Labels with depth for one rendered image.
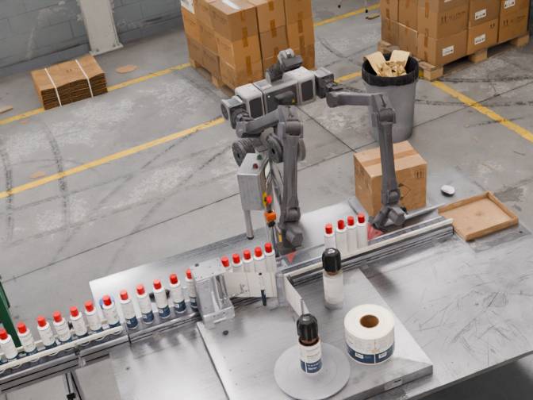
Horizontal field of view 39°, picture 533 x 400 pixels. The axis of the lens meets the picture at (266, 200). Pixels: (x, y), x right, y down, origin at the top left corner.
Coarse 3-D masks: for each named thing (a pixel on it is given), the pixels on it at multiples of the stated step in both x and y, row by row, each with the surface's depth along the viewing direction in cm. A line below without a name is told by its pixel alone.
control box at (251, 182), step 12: (252, 156) 329; (264, 156) 328; (240, 168) 322; (240, 180) 320; (252, 180) 319; (264, 180) 325; (240, 192) 324; (252, 192) 322; (264, 192) 326; (252, 204) 326; (264, 204) 327
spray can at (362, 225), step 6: (360, 216) 350; (360, 222) 351; (366, 222) 352; (360, 228) 351; (366, 228) 353; (360, 234) 354; (366, 234) 355; (360, 240) 356; (366, 240) 357; (360, 246) 358; (366, 246) 359
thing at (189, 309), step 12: (408, 228) 371; (420, 228) 370; (444, 228) 369; (372, 240) 366; (300, 264) 358; (312, 264) 357; (300, 276) 351; (192, 312) 339; (144, 324) 336; (156, 324) 335
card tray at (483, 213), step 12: (456, 204) 387; (468, 204) 389; (480, 204) 388; (492, 204) 387; (444, 216) 383; (456, 216) 382; (468, 216) 381; (480, 216) 380; (492, 216) 379; (504, 216) 378; (516, 216) 372; (456, 228) 375; (468, 228) 374; (480, 228) 373; (492, 228) 368
